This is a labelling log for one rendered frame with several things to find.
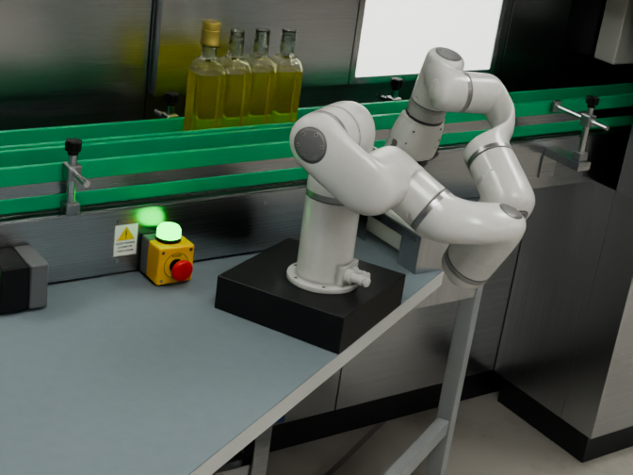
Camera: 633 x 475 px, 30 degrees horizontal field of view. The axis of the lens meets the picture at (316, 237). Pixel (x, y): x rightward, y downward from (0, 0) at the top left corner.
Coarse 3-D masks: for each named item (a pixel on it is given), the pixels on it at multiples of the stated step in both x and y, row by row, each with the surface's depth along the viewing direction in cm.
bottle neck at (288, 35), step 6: (282, 30) 227; (288, 30) 229; (294, 30) 228; (282, 36) 228; (288, 36) 227; (294, 36) 227; (282, 42) 228; (288, 42) 227; (294, 42) 228; (282, 48) 228; (288, 48) 228; (294, 48) 229; (282, 54) 229; (288, 54) 228
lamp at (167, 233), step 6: (162, 222) 207; (168, 222) 207; (162, 228) 205; (168, 228) 205; (174, 228) 206; (180, 228) 207; (156, 234) 206; (162, 234) 205; (168, 234) 205; (174, 234) 205; (180, 234) 207; (162, 240) 206; (168, 240) 205; (174, 240) 206; (180, 240) 207
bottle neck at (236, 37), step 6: (234, 30) 222; (240, 30) 222; (234, 36) 221; (240, 36) 221; (234, 42) 221; (240, 42) 221; (228, 48) 222; (234, 48) 221; (240, 48) 222; (228, 54) 223; (234, 54) 222; (240, 54) 222
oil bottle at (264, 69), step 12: (252, 60) 225; (264, 60) 225; (252, 72) 225; (264, 72) 226; (276, 72) 227; (252, 84) 226; (264, 84) 227; (252, 96) 226; (264, 96) 228; (252, 108) 227; (264, 108) 229; (252, 120) 229; (264, 120) 230
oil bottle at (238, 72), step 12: (228, 60) 222; (240, 60) 222; (228, 72) 221; (240, 72) 222; (228, 84) 222; (240, 84) 223; (228, 96) 223; (240, 96) 224; (228, 108) 224; (240, 108) 226; (228, 120) 225; (240, 120) 227
